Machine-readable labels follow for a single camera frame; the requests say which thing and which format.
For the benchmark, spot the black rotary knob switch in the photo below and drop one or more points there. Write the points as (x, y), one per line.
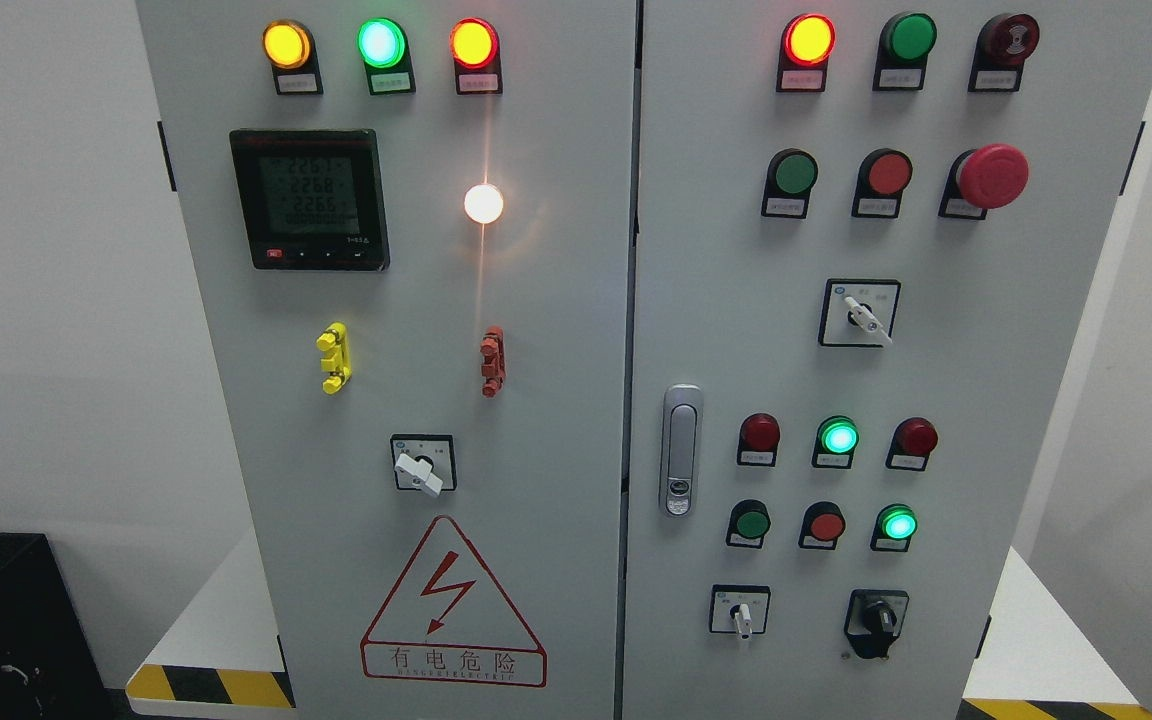
(873, 621)

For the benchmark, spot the red terminal connector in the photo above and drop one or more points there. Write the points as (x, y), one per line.
(493, 365)

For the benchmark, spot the white lit indicator light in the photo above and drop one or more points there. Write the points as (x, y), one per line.
(483, 203)

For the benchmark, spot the dark red indicator left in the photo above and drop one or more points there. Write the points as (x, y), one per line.
(759, 439)

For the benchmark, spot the dark red indicator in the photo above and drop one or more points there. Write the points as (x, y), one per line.
(759, 439)
(912, 443)

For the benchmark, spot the grey left cabinet door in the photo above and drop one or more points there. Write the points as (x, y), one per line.
(539, 465)

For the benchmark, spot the grey cabinet door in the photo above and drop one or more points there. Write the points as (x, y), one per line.
(539, 465)
(730, 301)

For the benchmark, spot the green push button lower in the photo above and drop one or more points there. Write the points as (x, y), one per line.
(749, 523)

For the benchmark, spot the green push button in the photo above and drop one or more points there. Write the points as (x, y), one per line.
(749, 523)
(790, 177)

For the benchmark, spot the yellow terminal connector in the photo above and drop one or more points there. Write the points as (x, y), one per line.
(335, 360)

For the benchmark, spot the green lit indicator middle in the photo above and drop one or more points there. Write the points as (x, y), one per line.
(835, 443)

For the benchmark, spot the red electrical hazard warning sticker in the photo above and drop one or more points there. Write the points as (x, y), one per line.
(448, 619)

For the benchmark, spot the red push button lower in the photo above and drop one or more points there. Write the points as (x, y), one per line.
(823, 524)

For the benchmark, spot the red push button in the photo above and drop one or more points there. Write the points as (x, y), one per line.
(823, 524)
(882, 177)

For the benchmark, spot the black digital power meter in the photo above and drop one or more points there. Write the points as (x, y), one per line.
(312, 199)

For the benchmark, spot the grey right cabinet door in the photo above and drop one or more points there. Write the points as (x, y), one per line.
(730, 301)

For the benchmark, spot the red-orange lit indicator light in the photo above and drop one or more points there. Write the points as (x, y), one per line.
(475, 51)

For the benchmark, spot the dark red indicator right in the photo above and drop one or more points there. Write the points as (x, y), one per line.
(912, 443)

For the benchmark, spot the green lit indicator lower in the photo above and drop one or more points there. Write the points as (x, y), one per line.
(895, 525)

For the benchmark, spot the green lit indicator light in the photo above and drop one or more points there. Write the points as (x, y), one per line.
(384, 47)

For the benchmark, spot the red lit indicator top right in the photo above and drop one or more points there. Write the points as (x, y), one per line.
(806, 43)

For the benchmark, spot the yellow indicator light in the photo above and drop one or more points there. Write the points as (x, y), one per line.
(291, 51)

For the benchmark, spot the green unlit indicator top right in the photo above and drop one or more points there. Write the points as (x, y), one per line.
(904, 45)

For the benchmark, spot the red emergency stop button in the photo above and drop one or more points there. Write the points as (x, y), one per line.
(990, 177)

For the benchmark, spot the white platform with hazard stripes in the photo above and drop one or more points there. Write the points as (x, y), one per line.
(221, 659)

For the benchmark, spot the dark red buzzer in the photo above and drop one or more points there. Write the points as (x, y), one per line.
(1004, 43)

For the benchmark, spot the black box lower left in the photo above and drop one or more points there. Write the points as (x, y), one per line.
(46, 667)

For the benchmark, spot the silver door handle lock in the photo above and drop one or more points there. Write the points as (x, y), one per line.
(681, 422)

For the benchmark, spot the white selector switch left door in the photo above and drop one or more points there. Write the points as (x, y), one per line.
(424, 463)

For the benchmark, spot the white selector switch upper right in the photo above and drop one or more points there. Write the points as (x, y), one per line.
(858, 313)

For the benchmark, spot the white selector switch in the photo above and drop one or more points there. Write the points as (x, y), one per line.
(739, 609)
(858, 313)

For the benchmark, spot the white selector switch bottom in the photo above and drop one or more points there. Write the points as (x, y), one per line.
(739, 609)

